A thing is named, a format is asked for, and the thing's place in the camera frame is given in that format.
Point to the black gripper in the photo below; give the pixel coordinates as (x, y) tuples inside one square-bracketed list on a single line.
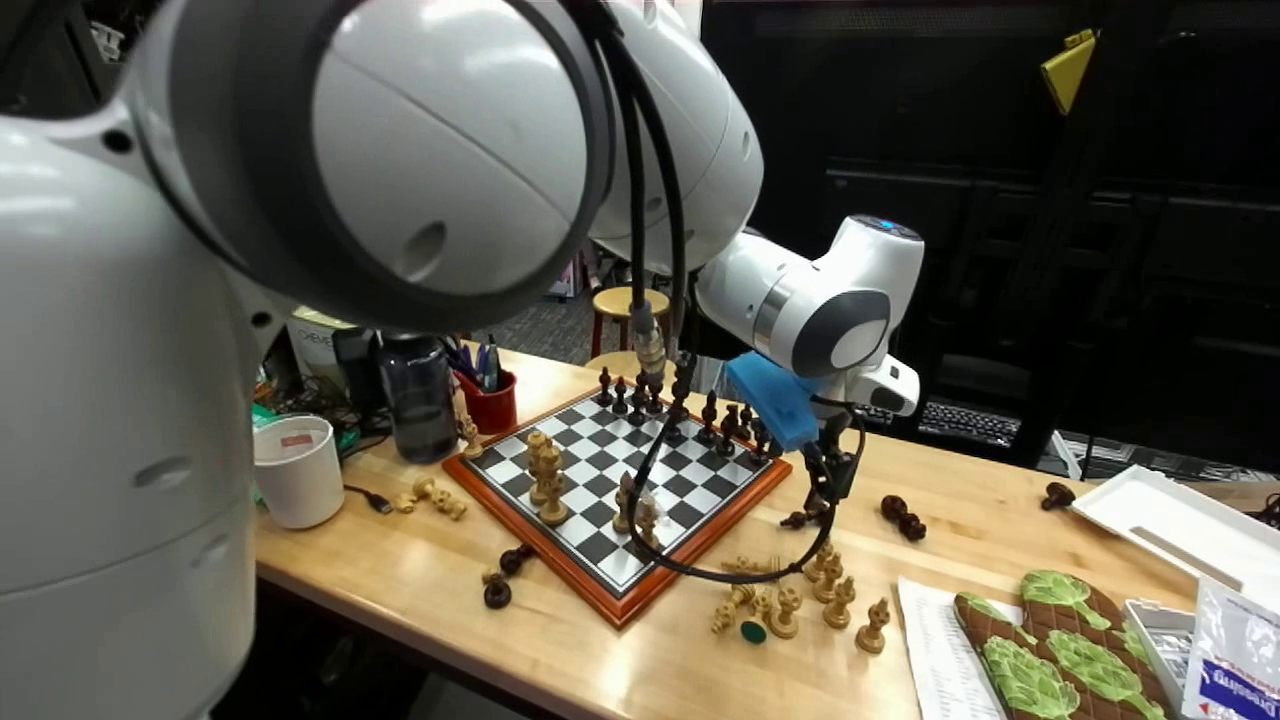
[(829, 460)]

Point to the dark brown chess piece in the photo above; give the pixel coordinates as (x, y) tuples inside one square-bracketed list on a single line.
[(805, 513)]

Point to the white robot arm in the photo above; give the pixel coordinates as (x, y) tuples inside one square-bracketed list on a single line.
[(386, 160)]

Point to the light chess pieces cluster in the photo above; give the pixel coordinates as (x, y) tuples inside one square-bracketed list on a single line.
[(763, 604)]

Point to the light chess piece right end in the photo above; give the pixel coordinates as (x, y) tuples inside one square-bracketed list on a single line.
[(879, 618)]

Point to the light chess piece board front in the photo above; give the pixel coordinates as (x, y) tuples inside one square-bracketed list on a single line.
[(634, 513)]

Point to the dark chess piece far right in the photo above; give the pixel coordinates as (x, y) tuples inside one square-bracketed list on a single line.
[(1056, 499)]

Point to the light chess piece on board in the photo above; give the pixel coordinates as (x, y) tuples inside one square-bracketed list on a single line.
[(547, 477)]

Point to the green brown decorated board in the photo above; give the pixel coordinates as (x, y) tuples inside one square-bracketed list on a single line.
[(1067, 656)]

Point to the dark piece lying front left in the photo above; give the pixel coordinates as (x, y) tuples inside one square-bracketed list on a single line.
[(517, 559)]

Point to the white cloth mat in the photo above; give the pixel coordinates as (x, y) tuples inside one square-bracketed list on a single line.
[(945, 670)]

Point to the wooden round stool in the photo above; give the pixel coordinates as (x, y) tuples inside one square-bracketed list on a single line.
[(614, 308)]

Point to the red pen cup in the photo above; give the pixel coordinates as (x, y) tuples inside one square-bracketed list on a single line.
[(494, 409)]

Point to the dark pawn front left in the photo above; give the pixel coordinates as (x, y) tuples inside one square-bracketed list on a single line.
[(499, 591)]

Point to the white tray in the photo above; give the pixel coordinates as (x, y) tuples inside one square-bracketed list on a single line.
[(1185, 530)]

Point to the light pieces lying left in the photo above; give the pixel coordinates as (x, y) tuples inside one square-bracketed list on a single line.
[(434, 499)]

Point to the dark glass jar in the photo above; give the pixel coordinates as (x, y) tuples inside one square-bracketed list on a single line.
[(417, 387)]

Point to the white plastic bag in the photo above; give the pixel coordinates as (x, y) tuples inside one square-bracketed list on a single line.
[(1235, 666)]

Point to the yellow triangular tag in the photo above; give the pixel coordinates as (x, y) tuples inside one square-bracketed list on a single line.
[(1067, 68)]

